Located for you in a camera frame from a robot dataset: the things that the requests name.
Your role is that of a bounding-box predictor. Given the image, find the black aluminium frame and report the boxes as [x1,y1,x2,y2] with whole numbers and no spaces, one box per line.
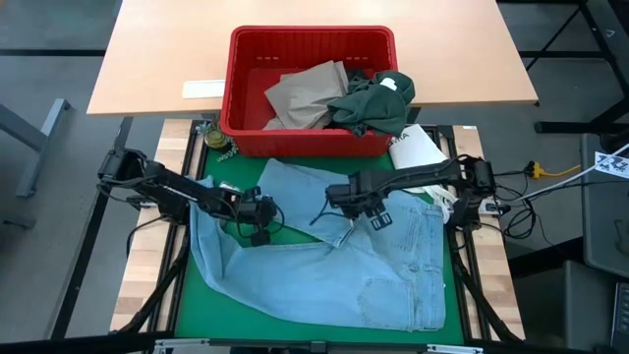
[0,117,527,354]

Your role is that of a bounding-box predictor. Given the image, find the beige garment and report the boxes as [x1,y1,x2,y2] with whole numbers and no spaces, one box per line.
[262,60,351,132]

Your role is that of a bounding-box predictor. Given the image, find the dark keyboard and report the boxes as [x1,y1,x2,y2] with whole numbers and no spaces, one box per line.
[611,282,629,350]

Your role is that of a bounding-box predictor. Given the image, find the green table mat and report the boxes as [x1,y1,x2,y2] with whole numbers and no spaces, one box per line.
[174,147,466,345]

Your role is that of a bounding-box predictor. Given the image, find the grey plastic case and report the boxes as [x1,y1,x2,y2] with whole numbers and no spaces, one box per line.
[579,132,629,279]

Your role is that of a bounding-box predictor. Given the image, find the dark denim garment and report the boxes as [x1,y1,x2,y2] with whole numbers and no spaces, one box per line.
[346,68,380,85]

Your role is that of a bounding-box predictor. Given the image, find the light wooden desk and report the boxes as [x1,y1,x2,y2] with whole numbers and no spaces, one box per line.
[86,0,540,118]

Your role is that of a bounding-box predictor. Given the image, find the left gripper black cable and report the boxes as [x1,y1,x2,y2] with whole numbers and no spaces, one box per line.
[218,194,287,240]

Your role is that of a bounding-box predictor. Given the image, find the white tote bag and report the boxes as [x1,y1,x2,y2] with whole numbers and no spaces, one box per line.
[387,123,459,223]

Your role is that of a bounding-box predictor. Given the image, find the dark grey box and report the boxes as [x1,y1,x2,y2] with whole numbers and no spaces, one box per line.
[510,260,620,353]

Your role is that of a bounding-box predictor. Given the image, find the white power strip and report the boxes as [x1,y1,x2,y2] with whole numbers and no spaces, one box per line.
[479,199,512,216]

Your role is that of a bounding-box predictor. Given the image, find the light blue denim jeans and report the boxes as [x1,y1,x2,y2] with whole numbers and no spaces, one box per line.
[189,157,447,333]

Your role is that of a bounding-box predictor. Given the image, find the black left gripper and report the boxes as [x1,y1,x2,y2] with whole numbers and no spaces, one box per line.
[230,185,279,248]

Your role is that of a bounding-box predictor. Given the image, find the red plastic laundry bin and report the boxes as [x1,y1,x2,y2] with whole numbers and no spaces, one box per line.
[219,25,399,158]

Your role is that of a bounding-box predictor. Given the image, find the black cable bundle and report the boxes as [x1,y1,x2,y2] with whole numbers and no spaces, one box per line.
[486,166,629,242]

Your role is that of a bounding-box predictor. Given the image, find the silver frame bracket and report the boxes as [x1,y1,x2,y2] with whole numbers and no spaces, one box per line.
[426,343,486,354]
[153,337,211,354]

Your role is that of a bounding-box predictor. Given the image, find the dark green garment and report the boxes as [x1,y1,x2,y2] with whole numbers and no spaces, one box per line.
[326,70,417,139]

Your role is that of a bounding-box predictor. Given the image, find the white label strip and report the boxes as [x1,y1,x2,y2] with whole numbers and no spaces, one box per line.
[182,79,227,100]

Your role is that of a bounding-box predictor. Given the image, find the grey desk leg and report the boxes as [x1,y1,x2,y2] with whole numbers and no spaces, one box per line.
[0,97,73,199]

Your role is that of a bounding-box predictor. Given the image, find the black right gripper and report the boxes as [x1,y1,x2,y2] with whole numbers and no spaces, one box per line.
[324,169,395,232]

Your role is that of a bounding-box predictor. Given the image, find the white logo tag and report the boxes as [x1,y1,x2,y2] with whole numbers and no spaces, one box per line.
[594,150,629,181]

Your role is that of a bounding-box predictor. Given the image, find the black desk frame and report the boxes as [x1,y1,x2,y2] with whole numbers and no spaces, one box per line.
[520,0,629,135]

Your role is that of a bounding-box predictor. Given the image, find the white cable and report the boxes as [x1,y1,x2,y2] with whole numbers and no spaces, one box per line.
[520,142,629,203]

